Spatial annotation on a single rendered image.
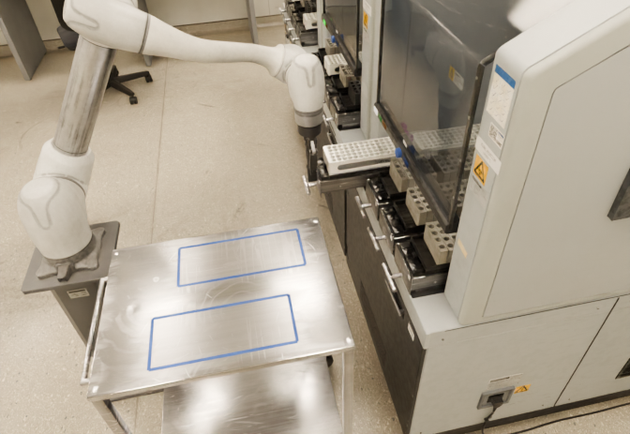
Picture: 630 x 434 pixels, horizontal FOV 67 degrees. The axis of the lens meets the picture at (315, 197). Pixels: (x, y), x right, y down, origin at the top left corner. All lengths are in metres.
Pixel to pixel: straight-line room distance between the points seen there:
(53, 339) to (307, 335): 1.53
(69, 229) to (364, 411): 1.22
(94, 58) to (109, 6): 0.24
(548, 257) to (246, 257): 0.76
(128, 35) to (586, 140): 1.03
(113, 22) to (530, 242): 1.08
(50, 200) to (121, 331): 0.46
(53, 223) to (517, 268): 1.24
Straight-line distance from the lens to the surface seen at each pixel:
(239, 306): 1.25
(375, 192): 1.54
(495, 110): 0.96
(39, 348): 2.49
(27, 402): 2.35
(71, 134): 1.62
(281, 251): 1.35
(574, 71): 0.91
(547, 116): 0.94
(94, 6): 1.30
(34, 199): 1.54
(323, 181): 1.59
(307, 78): 1.40
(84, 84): 1.54
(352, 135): 1.94
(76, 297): 1.74
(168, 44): 1.31
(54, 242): 1.59
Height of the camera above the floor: 1.80
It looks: 41 degrees down
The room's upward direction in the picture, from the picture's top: 3 degrees counter-clockwise
